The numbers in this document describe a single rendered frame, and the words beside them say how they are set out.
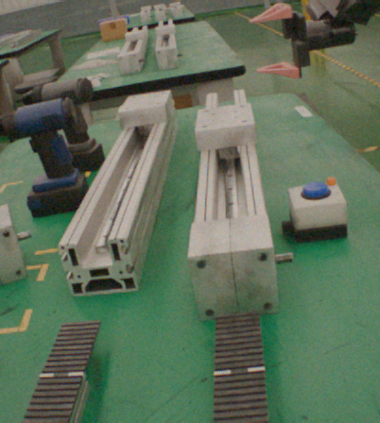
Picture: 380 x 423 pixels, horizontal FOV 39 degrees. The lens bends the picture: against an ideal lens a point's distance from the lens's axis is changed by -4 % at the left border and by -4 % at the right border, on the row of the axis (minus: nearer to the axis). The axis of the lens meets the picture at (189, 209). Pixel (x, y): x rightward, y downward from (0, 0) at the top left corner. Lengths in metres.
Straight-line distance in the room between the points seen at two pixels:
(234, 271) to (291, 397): 0.17
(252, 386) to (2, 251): 0.48
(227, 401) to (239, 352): 0.07
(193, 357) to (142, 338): 0.08
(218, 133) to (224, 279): 0.41
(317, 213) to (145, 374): 0.35
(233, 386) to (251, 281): 0.17
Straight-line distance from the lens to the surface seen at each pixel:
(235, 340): 0.60
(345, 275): 0.76
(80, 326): 0.68
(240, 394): 0.54
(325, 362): 0.61
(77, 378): 0.60
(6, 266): 0.89
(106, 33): 4.46
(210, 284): 0.66
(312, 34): 1.07
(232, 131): 1.01
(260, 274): 0.66
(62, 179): 1.09
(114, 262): 0.77
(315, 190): 0.83
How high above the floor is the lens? 1.18
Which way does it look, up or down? 24 degrees down
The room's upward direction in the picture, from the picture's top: 10 degrees counter-clockwise
